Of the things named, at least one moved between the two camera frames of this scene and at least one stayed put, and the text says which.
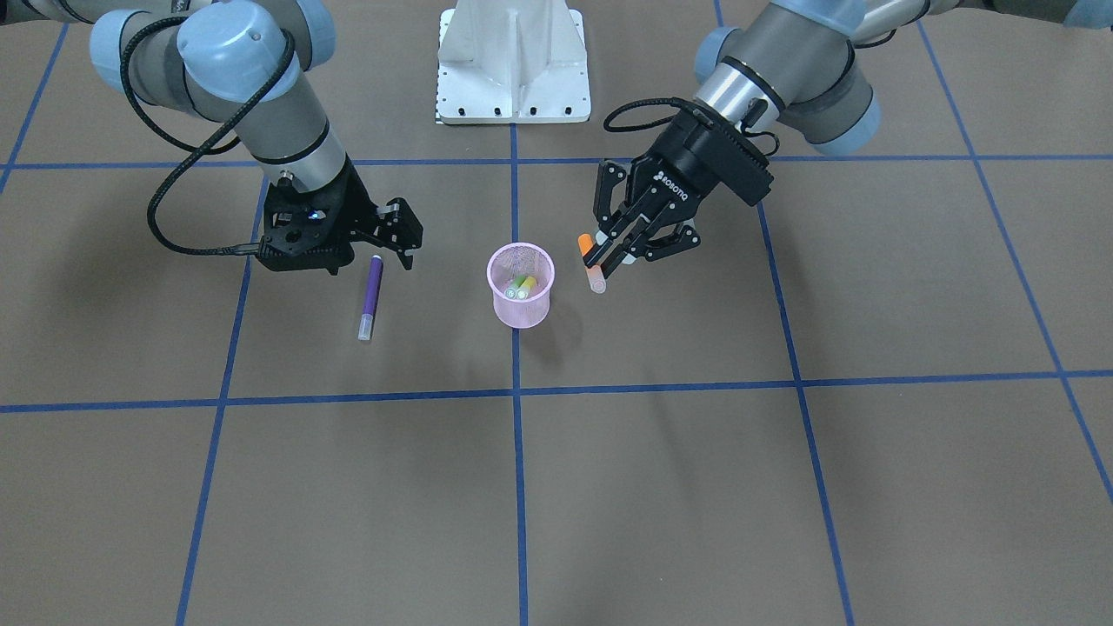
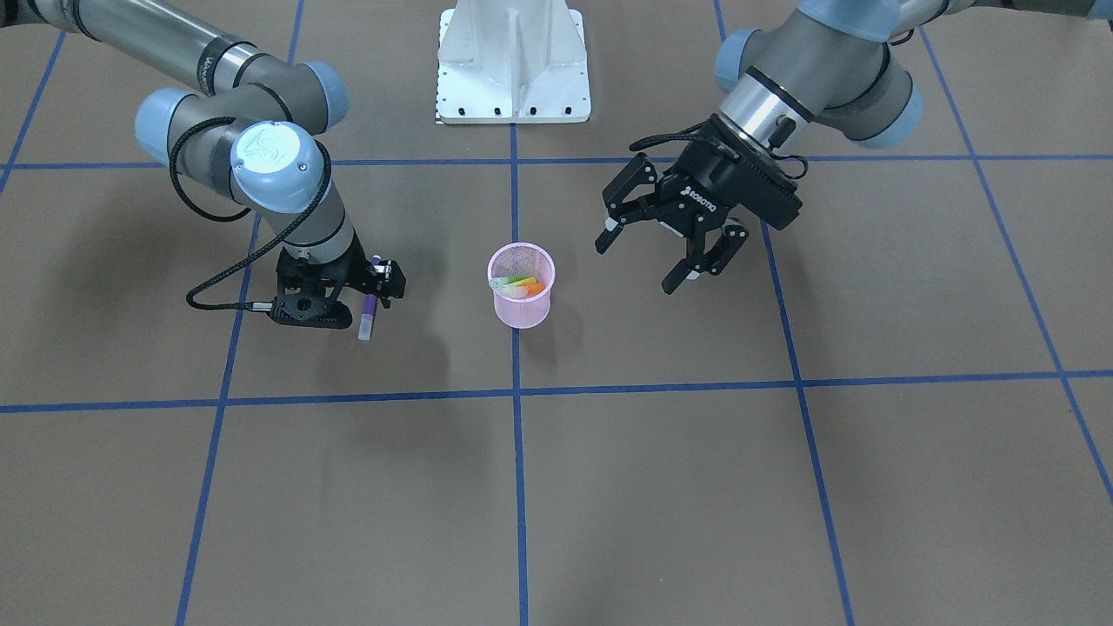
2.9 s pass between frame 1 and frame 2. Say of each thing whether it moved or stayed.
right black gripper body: moved
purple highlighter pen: stayed
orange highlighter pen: moved
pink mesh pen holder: stayed
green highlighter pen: moved
